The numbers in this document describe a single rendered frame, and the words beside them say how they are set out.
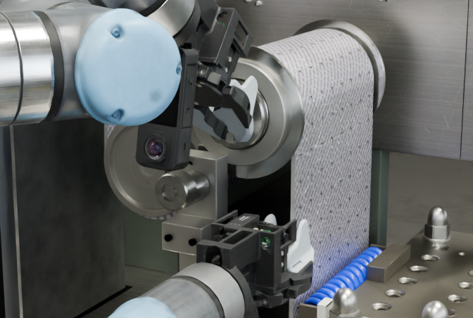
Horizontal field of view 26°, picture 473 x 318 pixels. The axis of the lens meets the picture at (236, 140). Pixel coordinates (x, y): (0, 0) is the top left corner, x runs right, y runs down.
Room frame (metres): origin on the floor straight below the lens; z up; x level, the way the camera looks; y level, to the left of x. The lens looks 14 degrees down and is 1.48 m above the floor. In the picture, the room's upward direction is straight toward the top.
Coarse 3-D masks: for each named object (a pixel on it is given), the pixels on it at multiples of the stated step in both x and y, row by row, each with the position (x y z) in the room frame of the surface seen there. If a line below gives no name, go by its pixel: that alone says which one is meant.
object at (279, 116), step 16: (240, 64) 1.07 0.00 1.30; (256, 64) 1.07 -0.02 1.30; (272, 80) 1.06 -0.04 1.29; (272, 96) 1.05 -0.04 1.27; (272, 112) 1.05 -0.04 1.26; (288, 112) 1.06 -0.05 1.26; (272, 128) 1.05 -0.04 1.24; (208, 144) 1.09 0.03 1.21; (256, 144) 1.06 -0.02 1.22; (272, 144) 1.05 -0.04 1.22; (240, 160) 1.07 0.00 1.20; (256, 160) 1.06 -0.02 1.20
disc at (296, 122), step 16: (256, 48) 1.08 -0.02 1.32; (272, 64) 1.07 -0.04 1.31; (288, 80) 1.06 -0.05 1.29; (288, 96) 1.06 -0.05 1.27; (304, 112) 1.05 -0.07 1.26; (192, 128) 1.11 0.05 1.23; (288, 128) 1.06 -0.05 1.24; (288, 144) 1.06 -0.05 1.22; (272, 160) 1.06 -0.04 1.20; (288, 160) 1.06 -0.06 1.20; (240, 176) 1.08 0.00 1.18; (256, 176) 1.07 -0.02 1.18
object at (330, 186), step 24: (336, 144) 1.16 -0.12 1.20; (360, 144) 1.23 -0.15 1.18; (312, 168) 1.10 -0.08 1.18; (336, 168) 1.16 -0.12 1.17; (360, 168) 1.23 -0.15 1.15; (312, 192) 1.10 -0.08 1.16; (336, 192) 1.16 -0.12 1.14; (360, 192) 1.24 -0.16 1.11; (312, 216) 1.10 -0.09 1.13; (336, 216) 1.17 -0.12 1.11; (360, 216) 1.24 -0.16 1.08; (312, 240) 1.10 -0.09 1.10; (336, 240) 1.17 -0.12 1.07; (360, 240) 1.24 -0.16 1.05; (336, 264) 1.17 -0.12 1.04; (312, 288) 1.10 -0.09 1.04
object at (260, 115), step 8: (240, 80) 1.07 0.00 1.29; (256, 96) 1.05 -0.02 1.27; (256, 104) 1.05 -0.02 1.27; (264, 104) 1.06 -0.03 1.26; (256, 112) 1.05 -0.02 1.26; (264, 112) 1.05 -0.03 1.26; (256, 120) 1.05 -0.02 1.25; (264, 120) 1.05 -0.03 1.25; (256, 128) 1.05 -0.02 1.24; (264, 128) 1.05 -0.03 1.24; (256, 136) 1.05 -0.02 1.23; (224, 144) 1.07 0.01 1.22; (232, 144) 1.06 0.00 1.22; (240, 144) 1.06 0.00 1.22; (248, 144) 1.06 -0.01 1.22
